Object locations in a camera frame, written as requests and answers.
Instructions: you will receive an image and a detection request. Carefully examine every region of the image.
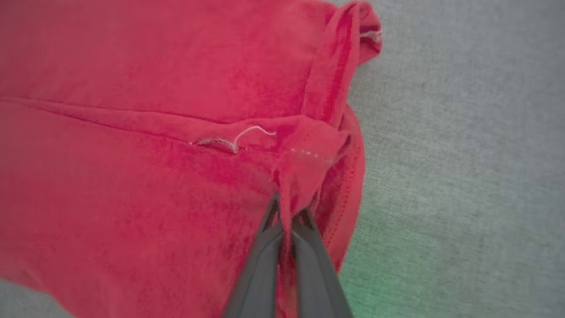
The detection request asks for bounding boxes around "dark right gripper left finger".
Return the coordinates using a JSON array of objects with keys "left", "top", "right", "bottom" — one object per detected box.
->
[{"left": 222, "top": 193, "right": 286, "bottom": 318}]

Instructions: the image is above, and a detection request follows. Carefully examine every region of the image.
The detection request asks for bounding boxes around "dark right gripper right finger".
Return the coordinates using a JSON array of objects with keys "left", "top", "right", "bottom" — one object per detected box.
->
[{"left": 290, "top": 208, "right": 354, "bottom": 318}]

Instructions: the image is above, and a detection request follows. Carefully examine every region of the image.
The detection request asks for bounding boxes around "red and white basketball jersey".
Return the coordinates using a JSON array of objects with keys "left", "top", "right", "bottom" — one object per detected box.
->
[{"left": 0, "top": 0, "right": 383, "bottom": 318}]

